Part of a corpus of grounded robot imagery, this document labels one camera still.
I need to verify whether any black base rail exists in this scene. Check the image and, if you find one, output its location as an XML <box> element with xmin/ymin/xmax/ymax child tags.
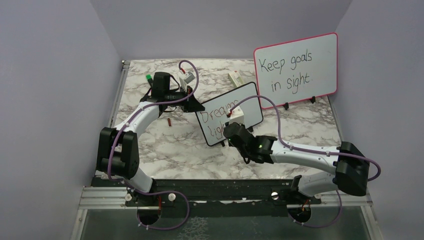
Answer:
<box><xmin>79</xmin><ymin>178</ymin><xmax>322</xmax><ymax>219</ymax></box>

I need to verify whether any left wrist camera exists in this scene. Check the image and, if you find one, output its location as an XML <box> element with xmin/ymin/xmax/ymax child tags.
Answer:
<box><xmin>178</xmin><ymin>71</ymin><xmax>195</xmax><ymax>92</ymax></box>

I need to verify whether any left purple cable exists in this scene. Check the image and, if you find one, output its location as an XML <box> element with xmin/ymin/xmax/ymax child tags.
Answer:
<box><xmin>106</xmin><ymin>60</ymin><xmax>200</xmax><ymax>232</ymax></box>

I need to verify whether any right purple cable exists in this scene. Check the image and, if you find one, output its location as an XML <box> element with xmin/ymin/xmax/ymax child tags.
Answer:
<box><xmin>228</xmin><ymin>95</ymin><xmax>382</xmax><ymax>229</ymax></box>

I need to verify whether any pink framed whiteboard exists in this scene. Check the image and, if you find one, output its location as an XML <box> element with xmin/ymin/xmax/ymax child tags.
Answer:
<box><xmin>253</xmin><ymin>32</ymin><xmax>338</xmax><ymax>106</ymax></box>

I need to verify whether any purple cable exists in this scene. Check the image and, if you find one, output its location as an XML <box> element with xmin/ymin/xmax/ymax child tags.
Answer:
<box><xmin>106</xmin><ymin>60</ymin><xmax>200</xmax><ymax>232</ymax></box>
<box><xmin>228</xmin><ymin>95</ymin><xmax>382</xmax><ymax>229</ymax></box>

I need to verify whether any black framed whiteboard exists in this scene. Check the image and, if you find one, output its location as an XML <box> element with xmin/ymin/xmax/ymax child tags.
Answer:
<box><xmin>195</xmin><ymin>82</ymin><xmax>264</xmax><ymax>147</ymax></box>

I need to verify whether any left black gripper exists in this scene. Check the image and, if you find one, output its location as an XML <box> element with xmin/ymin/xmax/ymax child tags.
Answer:
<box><xmin>165</xmin><ymin>85</ymin><xmax>205</xmax><ymax>113</ymax></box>

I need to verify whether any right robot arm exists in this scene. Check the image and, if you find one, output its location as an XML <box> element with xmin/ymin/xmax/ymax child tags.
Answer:
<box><xmin>223</xmin><ymin>122</ymin><xmax>370</xmax><ymax>204</ymax></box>

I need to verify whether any aluminium side rail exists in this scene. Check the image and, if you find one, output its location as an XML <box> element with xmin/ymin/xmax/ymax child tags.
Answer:
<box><xmin>96</xmin><ymin>60</ymin><xmax>131</xmax><ymax>174</ymax></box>

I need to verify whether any green black highlighter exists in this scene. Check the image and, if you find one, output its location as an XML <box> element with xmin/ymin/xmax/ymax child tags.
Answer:
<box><xmin>146</xmin><ymin>74</ymin><xmax>153</xmax><ymax>84</ymax></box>

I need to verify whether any white whiteboard eraser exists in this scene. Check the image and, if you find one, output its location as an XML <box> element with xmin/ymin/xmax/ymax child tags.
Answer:
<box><xmin>227</xmin><ymin>70</ymin><xmax>246</xmax><ymax>88</ymax></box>

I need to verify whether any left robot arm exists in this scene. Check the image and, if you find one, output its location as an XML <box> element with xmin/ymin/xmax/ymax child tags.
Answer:
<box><xmin>96</xmin><ymin>71</ymin><xmax>205</xmax><ymax>206</ymax></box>

